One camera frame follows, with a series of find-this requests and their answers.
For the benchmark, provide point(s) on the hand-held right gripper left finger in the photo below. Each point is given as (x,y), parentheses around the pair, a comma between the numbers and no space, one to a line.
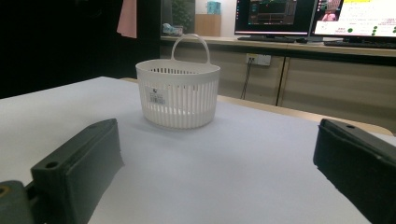
(77,168)

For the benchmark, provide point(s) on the teal small box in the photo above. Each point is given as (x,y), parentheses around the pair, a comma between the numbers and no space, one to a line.
(214,7)

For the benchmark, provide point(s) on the pink hanging cloth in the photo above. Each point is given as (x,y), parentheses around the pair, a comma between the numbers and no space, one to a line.
(127,18)

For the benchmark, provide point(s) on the black curtain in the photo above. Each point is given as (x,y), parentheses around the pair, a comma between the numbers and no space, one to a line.
(62,40)

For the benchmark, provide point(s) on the green plant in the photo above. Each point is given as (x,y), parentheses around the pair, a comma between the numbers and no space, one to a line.
(183,14)

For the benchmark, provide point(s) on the beige long counter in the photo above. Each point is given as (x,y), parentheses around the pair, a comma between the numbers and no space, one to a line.
(336,84)

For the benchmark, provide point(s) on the white table cover sheet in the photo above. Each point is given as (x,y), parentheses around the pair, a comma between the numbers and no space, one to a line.
(202,174)

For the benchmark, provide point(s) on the computer monitor dark screen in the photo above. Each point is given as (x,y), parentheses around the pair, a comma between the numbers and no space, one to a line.
(274,15)

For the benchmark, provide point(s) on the brown cardboard box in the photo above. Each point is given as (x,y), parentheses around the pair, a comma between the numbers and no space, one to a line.
(208,25)

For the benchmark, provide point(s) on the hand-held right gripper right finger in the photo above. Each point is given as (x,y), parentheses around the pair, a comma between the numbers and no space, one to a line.
(358,168)

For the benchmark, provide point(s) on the computer monitor bright screen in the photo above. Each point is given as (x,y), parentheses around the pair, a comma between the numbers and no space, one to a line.
(358,17)

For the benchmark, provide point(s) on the white wall socket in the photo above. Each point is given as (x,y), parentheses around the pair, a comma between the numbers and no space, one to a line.
(258,59)

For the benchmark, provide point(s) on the black keyboard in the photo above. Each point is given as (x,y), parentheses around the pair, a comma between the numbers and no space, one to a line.
(361,44)
(267,39)

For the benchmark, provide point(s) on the white plastic basket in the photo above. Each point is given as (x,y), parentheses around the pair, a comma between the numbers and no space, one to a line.
(179,93)

